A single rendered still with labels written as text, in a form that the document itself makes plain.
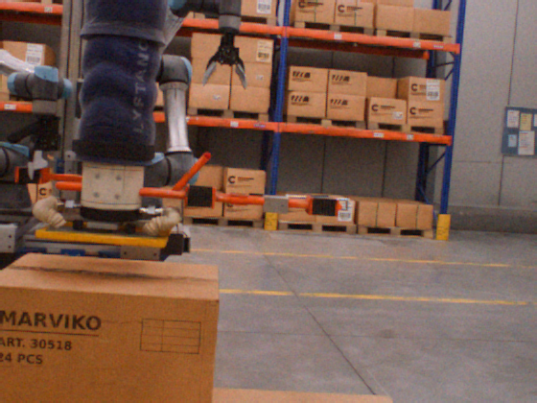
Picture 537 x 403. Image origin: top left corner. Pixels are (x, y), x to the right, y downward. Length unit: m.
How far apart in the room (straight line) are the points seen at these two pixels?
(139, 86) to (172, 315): 0.61
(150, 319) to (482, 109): 10.39
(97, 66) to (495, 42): 10.53
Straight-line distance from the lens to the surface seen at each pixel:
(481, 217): 11.59
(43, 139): 2.03
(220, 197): 1.70
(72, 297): 1.60
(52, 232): 1.65
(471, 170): 11.56
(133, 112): 1.65
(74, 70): 2.48
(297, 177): 10.47
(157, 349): 1.61
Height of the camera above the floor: 1.36
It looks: 3 degrees down
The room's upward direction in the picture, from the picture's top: 4 degrees clockwise
